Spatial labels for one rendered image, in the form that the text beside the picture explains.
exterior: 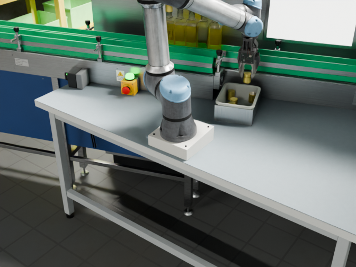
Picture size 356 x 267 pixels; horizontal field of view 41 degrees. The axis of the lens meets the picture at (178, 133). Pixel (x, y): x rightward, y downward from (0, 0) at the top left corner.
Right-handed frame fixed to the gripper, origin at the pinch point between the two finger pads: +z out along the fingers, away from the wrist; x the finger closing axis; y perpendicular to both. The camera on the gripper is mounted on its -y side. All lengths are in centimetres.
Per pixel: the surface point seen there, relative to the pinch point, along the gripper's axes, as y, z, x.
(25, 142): -38, 91, -161
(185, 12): -29, -16, -39
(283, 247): 6, 92, 27
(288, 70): -14.0, 1.1, 16.8
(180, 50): -10.5, -3.6, -35.4
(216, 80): -1.8, 5.8, -14.4
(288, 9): -30.4, -22.2, 11.9
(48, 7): -204, 48, -237
